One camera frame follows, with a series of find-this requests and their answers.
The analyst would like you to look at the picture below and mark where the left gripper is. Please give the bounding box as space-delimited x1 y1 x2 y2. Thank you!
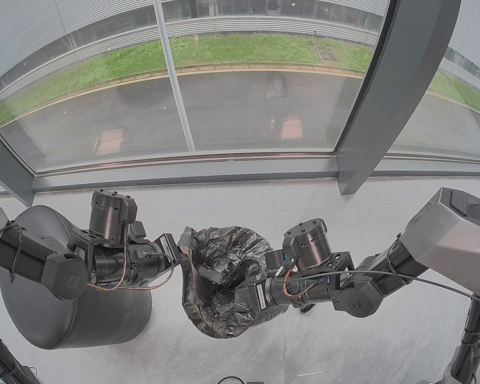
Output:
92 233 183 288

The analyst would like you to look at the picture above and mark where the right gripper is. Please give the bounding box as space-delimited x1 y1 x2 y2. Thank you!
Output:
234 275 334 315

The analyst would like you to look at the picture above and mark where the black plastic bag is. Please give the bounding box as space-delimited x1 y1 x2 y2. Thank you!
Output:
176 224 292 339

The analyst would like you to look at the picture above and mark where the dark grey round chair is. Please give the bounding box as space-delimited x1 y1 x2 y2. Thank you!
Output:
0 204 153 350

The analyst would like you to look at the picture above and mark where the window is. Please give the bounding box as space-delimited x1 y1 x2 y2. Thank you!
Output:
0 0 480 208

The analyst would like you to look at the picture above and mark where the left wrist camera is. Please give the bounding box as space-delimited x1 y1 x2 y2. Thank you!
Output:
129 220 147 245

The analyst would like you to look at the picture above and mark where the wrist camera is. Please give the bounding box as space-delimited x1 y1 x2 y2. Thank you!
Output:
129 220 147 245
264 250 286 271

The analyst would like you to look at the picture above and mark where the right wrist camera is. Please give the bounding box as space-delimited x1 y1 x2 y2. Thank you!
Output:
264 250 286 271

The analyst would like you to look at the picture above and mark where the black cable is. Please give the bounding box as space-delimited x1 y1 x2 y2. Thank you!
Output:
375 272 480 301

